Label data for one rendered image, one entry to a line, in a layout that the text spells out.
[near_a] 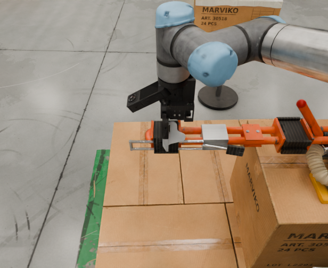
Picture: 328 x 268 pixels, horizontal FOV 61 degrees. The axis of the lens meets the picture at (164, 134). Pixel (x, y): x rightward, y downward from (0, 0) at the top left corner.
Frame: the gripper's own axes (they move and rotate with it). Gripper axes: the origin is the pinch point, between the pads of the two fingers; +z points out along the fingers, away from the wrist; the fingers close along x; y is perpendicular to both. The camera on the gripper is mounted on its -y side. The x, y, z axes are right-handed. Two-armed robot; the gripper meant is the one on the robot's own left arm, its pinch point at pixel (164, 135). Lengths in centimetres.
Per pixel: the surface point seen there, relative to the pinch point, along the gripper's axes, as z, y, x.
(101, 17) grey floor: 118, -92, 360
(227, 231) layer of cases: 66, 28, 3
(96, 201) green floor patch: 120, -49, 51
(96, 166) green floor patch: 119, -54, 83
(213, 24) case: 35, 37, 150
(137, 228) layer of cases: 66, -13, 5
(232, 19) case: 31, 50, 149
